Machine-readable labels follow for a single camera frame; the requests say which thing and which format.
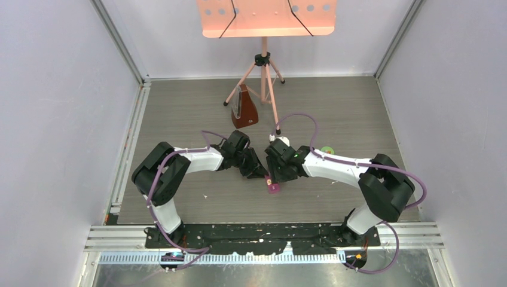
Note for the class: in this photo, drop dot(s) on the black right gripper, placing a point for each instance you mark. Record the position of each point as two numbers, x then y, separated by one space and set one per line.
274 173

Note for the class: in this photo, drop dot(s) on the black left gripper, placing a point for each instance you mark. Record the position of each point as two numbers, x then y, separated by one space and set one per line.
259 172

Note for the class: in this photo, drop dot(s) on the green pill bottle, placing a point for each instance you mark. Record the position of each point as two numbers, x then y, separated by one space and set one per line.
328 150

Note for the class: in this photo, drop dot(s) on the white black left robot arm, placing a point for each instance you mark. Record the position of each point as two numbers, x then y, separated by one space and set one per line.
160 174

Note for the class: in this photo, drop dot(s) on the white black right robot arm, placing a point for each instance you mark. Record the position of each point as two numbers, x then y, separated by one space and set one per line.
386 188

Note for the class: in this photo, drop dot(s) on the brown wooden metronome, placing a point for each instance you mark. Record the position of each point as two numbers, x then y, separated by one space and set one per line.
243 111

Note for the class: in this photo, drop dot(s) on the pink music stand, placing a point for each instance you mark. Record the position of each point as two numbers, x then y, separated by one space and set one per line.
264 20

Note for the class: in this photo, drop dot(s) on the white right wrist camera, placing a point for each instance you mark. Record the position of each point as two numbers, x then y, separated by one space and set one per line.
284 139

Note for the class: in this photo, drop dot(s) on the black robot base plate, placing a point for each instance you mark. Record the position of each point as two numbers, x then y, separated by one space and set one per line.
261 239

